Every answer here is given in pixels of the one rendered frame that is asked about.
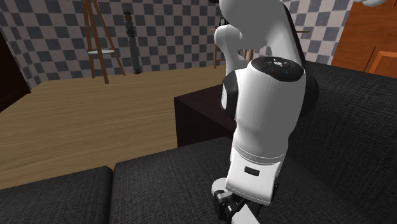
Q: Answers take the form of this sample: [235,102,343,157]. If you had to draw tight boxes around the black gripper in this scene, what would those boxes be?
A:
[213,182,280,222]

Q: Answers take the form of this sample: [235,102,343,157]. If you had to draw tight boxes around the white elongated object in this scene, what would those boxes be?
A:
[211,178,261,224]

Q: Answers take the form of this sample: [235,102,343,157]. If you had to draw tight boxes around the dark robot stand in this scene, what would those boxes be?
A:
[174,83,237,148]

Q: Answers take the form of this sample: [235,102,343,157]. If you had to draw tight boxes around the dark grey fabric sofa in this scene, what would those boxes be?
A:
[0,60,397,224]

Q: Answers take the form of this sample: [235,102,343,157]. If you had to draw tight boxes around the dark grey standing pole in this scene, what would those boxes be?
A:
[123,11,143,75]

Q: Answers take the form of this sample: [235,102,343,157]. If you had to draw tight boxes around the wooden tripod stand white shelf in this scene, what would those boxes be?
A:
[81,0,127,85]

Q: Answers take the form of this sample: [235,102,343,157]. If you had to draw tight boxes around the orange wooden door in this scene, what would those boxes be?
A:
[330,0,397,80]

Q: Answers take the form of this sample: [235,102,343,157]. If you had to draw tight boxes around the dark brown cabinet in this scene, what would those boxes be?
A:
[0,31,32,113]

